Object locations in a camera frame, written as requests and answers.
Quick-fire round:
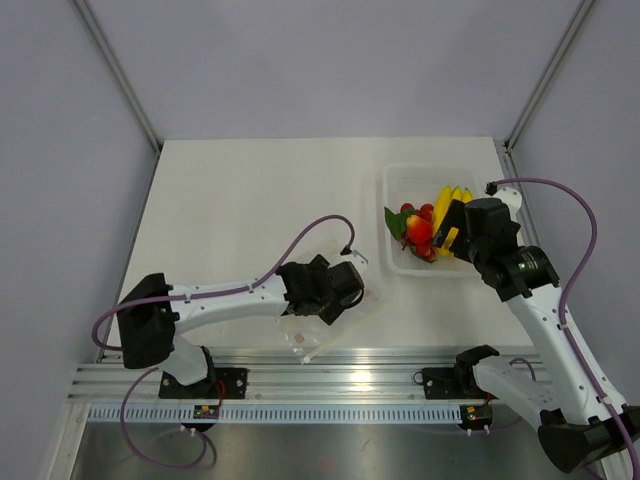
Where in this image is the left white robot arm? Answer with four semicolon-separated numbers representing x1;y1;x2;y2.
117;251;368;398

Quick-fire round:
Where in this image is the white perforated plastic basket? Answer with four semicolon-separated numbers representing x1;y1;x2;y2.
382;164;480;278

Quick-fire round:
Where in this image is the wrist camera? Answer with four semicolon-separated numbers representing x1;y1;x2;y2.
340;246;369;268
485;182;523;217

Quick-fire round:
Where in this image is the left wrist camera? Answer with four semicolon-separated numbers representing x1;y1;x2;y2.
340;246;369;268

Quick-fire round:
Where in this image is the right small circuit board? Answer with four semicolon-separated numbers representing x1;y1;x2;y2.
460;404;493;430

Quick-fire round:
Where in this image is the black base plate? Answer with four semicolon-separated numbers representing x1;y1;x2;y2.
158;367;249;400
412;367;495;401

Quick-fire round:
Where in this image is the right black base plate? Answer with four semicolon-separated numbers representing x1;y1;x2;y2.
412;367;495;401

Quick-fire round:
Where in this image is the right aluminium corner post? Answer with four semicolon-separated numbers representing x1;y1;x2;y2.
504;0;599;155

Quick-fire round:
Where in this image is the red fruit bunch with leaves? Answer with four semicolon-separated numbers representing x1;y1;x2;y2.
384;203;437;263

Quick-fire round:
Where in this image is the left aluminium corner post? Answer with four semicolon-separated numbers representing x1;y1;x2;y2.
69;0;163;158

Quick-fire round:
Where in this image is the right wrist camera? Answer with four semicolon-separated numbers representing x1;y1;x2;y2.
485;182;523;217

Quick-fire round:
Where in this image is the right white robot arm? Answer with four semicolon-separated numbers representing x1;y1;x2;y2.
433;197;639;478

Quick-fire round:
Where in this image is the left small circuit board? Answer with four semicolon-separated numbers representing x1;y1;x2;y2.
193;405;220;419

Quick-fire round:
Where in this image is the small circuit board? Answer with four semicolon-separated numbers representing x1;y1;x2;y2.
460;404;493;430
193;405;220;419

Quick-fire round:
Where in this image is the white slotted cable duct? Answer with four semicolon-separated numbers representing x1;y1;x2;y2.
88;403;462;425

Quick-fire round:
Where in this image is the aluminium rail beam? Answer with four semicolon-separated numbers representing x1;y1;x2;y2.
67;349;546;404

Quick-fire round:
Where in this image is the clear zip top bag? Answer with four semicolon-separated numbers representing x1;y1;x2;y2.
277;238;392;366

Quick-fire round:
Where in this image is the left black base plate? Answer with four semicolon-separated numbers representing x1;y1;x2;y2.
158;367;249;400

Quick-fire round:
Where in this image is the yellow banana bunch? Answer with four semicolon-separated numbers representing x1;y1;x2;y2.
433;186;473;231

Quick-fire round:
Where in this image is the aluminium corner post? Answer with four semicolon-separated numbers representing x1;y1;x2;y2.
69;0;163;158
504;0;599;155

